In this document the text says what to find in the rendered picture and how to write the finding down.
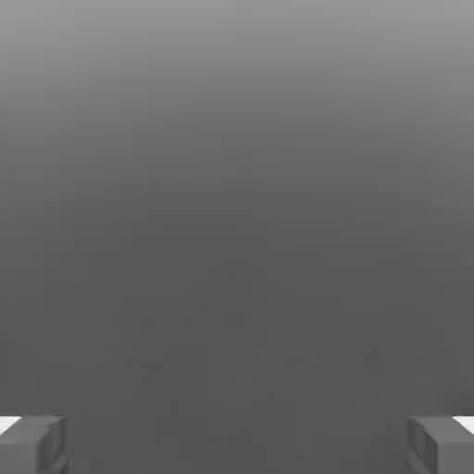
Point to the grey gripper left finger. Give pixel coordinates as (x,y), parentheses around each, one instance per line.
(29,446)

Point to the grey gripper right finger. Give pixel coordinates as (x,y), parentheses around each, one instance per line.
(444,446)

